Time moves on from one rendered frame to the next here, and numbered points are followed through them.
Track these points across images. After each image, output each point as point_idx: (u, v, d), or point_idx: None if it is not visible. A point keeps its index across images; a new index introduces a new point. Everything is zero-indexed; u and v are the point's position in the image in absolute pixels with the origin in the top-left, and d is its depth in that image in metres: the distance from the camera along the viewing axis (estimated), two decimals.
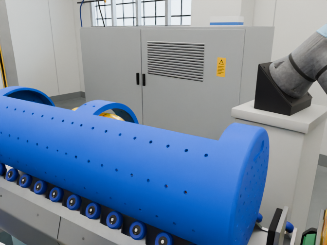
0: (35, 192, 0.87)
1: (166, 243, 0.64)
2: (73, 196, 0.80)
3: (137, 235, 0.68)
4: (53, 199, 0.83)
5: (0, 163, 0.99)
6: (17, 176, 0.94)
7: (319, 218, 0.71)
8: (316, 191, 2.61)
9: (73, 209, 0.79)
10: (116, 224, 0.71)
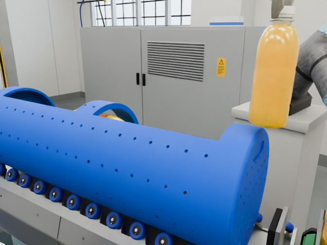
0: (35, 192, 0.87)
1: (166, 243, 0.64)
2: (73, 196, 0.80)
3: (137, 235, 0.68)
4: (53, 199, 0.83)
5: (0, 163, 0.99)
6: (17, 176, 0.94)
7: (319, 218, 0.71)
8: (316, 191, 2.61)
9: (73, 209, 0.79)
10: (116, 224, 0.71)
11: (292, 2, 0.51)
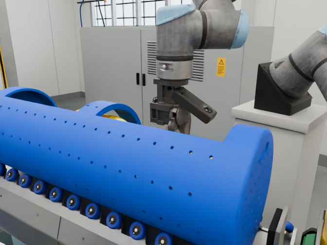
0: (34, 191, 0.87)
1: None
2: (75, 197, 0.80)
3: (136, 236, 0.68)
4: (51, 198, 0.83)
5: (1, 164, 0.98)
6: (15, 179, 0.94)
7: (319, 218, 0.71)
8: (316, 191, 2.61)
9: (70, 209, 0.79)
10: (114, 226, 0.71)
11: None
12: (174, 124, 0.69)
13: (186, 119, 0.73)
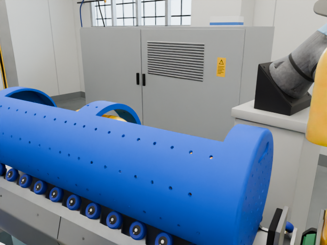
0: (34, 191, 0.87)
1: None
2: (75, 197, 0.80)
3: (136, 236, 0.68)
4: (51, 198, 0.83)
5: (1, 164, 0.98)
6: (15, 179, 0.94)
7: (319, 218, 0.71)
8: (316, 191, 2.61)
9: (70, 209, 0.79)
10: (114, 226, 0.71)
11: None
12: None
13: None
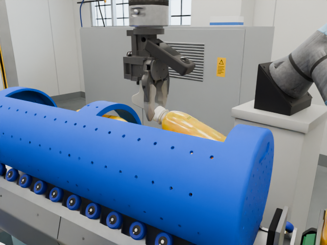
0: (34, 191, 0.87)
1: None
2: (75, 197, 0.80)
3: (135, 236, 0.68)
4: (51, 198, 0.83)
5: (1, 165, 0.98)
6: (15, 179, 0.94)
7: (319, 218, 0.71)
8: (316, 191, 2.61)
9: (70, 209, 0.79)
10: (113, 226, 0.71)
11: (164, 104, 0.71)
12: (148, 77, 0.63)
13: (163, 75, 0.67)
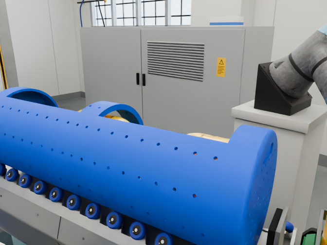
0: (33, 189, 0.87)
1: None
2: (76, 198, 0.79)
3: (134, 235, 0.68)
4: (50, 197, 0.83)
5: (2, 166, 0.98)
6: (13, 180, 0.94)
7: (319, 218, 0.71)
8: (316, 191, 2.61)
9: (68, 208, 0.79)
10: (111, 227, 0.71)
11: None
12: None
13: None
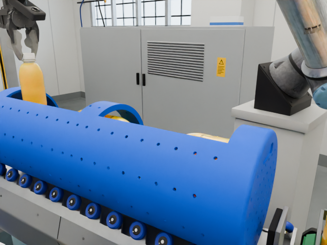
0: (33, 189, 0.87)
1: None
2: (76, 198, 0.79)
3: (134, 235, 0.68)
4: (50, 197, 0.83)
5: (2, 166, 0.98)
6: (13, 180, 0.94)
7: (319, 218, 0.71)
8: (316, 191, 2.61)
9: (68, 208, 0.79)
10: (111, 227, 0.71)
11: (35, 49, 0.92)
12: (10, 24, 0.84)
13: (28, 24, 0.88)
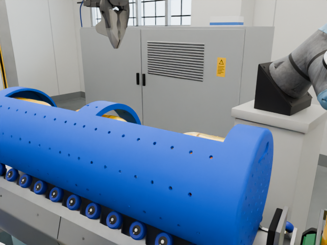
0: (34, 191, 0.87)
1: None
2: (75, 197, 0.80)
3: (136, 236, 0.68)
4: (51, 198, 0.83)
5: (1, 164, 0.98)
6: (15, 179, 0.94)
7: (319, 218, 0.71)
8: (316, 191, 2.61)
9: (70, 209, 0.79)
10: (114, 226, 0.71)
11: (121, 35, 0.70)
12: (105, 1, 0.63)
13: (122, 2, 0.67)
